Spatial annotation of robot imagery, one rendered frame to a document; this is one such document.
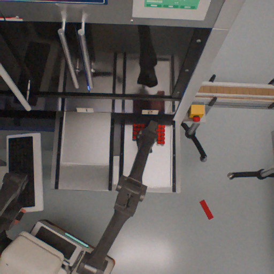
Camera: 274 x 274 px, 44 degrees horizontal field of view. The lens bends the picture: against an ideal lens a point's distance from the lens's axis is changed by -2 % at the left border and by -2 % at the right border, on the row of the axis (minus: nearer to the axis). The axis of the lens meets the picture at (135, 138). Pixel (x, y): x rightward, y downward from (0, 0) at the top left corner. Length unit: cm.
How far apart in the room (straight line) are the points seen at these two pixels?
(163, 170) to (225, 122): 124
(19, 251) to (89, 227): 138
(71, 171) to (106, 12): 105
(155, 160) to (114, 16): 101
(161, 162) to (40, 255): 84
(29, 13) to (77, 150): 98
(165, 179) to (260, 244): 128
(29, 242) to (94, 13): 88
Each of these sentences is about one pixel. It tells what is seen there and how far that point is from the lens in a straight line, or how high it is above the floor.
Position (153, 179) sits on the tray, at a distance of 189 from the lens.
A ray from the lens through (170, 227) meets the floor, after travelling 276.
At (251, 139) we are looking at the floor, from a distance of 304.
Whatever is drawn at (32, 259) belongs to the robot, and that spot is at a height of 137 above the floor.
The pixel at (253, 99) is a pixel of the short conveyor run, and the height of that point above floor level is 93.
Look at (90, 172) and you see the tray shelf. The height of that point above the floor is 88.
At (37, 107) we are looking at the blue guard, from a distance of 187.
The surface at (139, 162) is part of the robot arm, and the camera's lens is 140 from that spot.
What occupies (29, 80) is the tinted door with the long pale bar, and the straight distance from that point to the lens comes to 159.
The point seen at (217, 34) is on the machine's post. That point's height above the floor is 177.
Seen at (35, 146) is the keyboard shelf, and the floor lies 80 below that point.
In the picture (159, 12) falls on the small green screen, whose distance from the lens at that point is 106.
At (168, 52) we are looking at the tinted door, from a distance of 130.
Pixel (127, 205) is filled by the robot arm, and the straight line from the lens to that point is 126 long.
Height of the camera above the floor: 274
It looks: 74 degrees down
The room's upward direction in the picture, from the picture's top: 8 degrees clockwise
